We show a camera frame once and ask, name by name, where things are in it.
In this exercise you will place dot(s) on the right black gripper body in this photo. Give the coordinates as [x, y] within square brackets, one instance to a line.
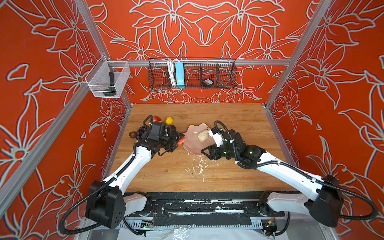
[222, 151]

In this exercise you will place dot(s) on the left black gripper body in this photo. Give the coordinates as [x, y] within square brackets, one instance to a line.
[169, 140]

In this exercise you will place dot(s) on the red wrinkled strawberry fruit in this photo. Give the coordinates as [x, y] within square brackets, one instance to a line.
[181, 141]

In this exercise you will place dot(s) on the beige garlic-like fruit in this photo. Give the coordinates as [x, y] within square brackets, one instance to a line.
[203, 136]

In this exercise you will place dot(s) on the pink scalloped fruit bowl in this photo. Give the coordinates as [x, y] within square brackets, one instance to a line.
[192, 144]

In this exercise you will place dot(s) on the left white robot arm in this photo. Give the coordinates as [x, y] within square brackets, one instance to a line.
[106, 205]

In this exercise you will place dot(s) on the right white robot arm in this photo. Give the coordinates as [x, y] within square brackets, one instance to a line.
[315, 197]

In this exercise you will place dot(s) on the small yellow lemon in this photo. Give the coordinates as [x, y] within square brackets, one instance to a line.
[169, 120]

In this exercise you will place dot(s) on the black grape bunch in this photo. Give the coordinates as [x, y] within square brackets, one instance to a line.
[141, 132]

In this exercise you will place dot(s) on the brown kiwi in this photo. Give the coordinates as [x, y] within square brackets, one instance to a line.
[133, 134]

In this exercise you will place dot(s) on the light blue box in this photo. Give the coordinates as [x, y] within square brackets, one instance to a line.
[180, 75]

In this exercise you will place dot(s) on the dark green brush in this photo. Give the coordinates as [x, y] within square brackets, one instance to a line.
[111, 90]

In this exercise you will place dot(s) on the black round puck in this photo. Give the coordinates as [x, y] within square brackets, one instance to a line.
[208, 83]

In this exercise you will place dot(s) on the clear plastic bin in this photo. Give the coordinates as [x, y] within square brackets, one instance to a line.
[98, 78]

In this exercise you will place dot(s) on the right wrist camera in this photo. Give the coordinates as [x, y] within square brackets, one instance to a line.
[216, 134]

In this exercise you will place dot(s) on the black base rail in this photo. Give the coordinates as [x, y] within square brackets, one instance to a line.
[206, 209]

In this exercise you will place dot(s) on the black wire basket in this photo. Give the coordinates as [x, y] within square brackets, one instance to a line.
[162, 73]

